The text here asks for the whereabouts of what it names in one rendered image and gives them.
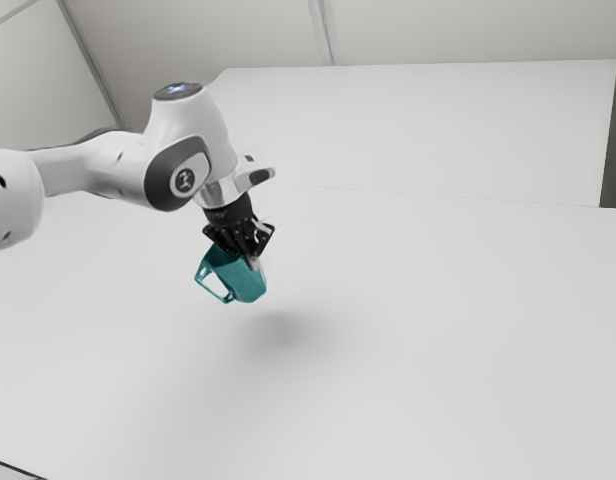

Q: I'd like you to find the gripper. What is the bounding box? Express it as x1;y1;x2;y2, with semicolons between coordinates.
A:
201;193;277;274

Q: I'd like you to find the teal faceted mug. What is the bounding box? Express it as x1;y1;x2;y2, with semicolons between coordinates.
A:
194;243;267;305

